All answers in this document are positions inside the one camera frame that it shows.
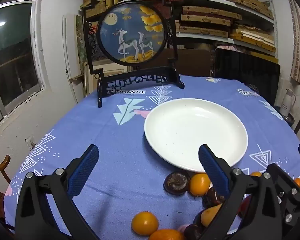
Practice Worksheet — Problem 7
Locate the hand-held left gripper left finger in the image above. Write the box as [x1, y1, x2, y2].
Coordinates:
[14, 144, 100, 240]

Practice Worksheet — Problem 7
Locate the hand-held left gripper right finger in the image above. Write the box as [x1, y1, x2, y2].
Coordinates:
[198, 144, 283, 240]

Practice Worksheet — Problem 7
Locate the pale yellow fruit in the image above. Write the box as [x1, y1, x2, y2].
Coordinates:
[200, 204, 224, 227]

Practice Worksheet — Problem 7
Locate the red round fruit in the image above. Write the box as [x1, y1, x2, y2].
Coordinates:
[237, 195, 252, 218]

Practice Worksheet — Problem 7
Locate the white round plate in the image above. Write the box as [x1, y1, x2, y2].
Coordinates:
[144, 98, 249, 173]

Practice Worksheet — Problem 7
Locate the blue printed tablecloth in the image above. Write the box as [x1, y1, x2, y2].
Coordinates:
[4, 74, 300, 240]

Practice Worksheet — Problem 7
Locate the white thermos jug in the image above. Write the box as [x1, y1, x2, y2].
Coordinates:
[281, 88, 297, 117]

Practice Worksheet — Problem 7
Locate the black panel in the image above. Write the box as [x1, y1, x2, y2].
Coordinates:
[214, 47, 281, 105]

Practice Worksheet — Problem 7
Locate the brown cardboard box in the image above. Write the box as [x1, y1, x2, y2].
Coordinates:
[162, 48, 215, 77]

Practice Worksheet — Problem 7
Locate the white leaning board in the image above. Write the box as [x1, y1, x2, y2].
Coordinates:
[62, 14, 78, 104]

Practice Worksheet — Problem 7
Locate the pink cloth bundle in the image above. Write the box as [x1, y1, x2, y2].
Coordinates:
[216, 44, 241, 52]

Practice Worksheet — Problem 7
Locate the framed painting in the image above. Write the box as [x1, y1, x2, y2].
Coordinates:
[76, 14, 90, 63]

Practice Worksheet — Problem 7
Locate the white storage shelf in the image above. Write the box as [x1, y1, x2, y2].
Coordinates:
[165, 0, 278, 60]

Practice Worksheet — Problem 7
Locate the window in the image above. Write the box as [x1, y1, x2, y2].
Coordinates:
[0, 0, 52, 130]

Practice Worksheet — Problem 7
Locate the wall socket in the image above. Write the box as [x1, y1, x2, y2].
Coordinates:
[25, 136, 37, 150]

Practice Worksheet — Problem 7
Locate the round deer screen black frame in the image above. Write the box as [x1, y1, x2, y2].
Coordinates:
[81, 0, 185, 108]

